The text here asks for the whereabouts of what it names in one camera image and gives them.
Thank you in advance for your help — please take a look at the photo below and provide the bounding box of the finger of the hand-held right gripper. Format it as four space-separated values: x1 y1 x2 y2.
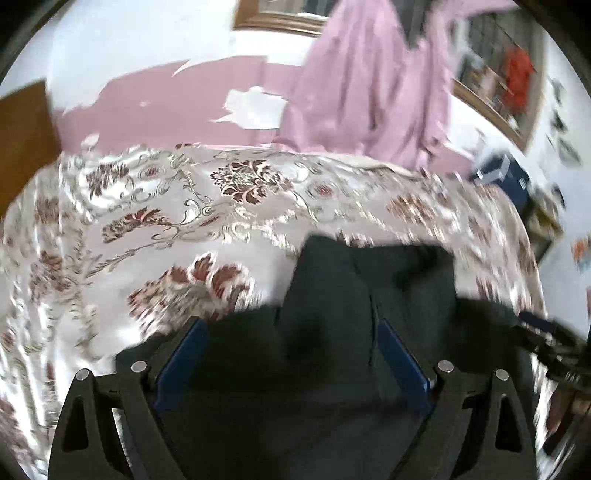
508 309 589 366

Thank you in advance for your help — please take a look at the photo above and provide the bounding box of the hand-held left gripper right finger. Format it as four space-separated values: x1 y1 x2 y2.
376 318 539 480

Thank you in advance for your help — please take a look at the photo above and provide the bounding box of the black padded garment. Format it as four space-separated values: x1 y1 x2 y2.
113 233 536 480

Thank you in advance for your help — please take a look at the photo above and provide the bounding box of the person's right hand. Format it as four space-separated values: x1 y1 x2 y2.
546 382 587 445

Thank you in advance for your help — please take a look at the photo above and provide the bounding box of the wooden barred window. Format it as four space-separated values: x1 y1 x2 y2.
233 0 548 153

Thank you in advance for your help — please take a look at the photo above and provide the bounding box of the red hanging cloth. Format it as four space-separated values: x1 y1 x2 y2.
501 46 536 109

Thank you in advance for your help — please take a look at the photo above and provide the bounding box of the wooden desk shelf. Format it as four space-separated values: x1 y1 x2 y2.
526 189 566 264

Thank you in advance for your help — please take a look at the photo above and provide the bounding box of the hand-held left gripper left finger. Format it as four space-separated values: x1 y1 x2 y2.
46 318 208 480

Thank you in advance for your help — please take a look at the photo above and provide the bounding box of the wooden headboard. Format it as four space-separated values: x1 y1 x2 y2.
0 80 63 217

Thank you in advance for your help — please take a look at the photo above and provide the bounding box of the pink curtain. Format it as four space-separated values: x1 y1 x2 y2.
411 0 513 174
274 0 419 158

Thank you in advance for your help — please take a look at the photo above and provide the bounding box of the floral satin bedspread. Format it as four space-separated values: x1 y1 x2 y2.
0 145 550 480

